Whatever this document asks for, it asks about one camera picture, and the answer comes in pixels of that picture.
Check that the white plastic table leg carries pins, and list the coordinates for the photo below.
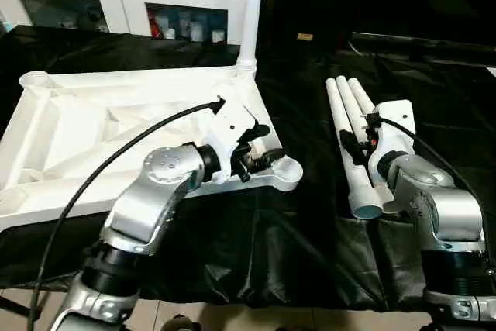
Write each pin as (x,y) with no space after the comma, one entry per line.
(361,94)
(251,13)
(349,160)
(353,102)

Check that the white plastic table top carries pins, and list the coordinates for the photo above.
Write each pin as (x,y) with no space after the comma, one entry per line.
(93,122)

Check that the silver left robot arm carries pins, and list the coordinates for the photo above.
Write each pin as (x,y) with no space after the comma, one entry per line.
(147,207)

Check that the black work mat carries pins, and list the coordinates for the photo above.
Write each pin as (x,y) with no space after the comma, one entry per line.
(294,253)

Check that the small tan tag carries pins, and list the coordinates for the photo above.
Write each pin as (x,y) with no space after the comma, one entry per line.
(304,36)

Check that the red bottle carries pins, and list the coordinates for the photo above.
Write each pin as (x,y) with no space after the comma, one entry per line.
(153,25)

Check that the dark left robot foot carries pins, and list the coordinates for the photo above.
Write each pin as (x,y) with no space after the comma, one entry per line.
(180,323)

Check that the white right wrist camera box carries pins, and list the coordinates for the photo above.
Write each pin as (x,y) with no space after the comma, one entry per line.
(391,137)

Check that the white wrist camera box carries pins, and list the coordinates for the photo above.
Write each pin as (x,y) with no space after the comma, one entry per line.
(391,137)
(229,133)

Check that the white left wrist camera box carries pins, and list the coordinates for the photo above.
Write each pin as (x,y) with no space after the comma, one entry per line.
(229,133)

